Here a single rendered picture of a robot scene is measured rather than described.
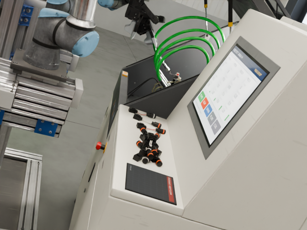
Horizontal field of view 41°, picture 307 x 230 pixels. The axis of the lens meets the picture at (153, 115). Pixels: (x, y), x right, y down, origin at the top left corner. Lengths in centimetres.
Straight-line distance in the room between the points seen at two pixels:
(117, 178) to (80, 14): 67
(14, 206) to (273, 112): 155
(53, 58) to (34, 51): 8
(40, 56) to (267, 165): 99
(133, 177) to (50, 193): 161
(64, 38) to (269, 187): 94
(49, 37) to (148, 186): 77
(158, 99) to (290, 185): 78
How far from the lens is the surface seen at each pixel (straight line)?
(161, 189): 127
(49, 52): 173
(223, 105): 137
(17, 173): 256
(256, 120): 114
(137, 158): 136
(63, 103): 179
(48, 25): 170
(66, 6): 224
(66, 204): 278
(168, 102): 182
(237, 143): 115
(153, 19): 200
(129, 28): 200
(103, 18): 861
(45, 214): 265
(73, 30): 162
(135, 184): 123
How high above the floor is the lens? 158
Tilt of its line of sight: 19 degrees down
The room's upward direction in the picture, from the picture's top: 22 degrees clockwise
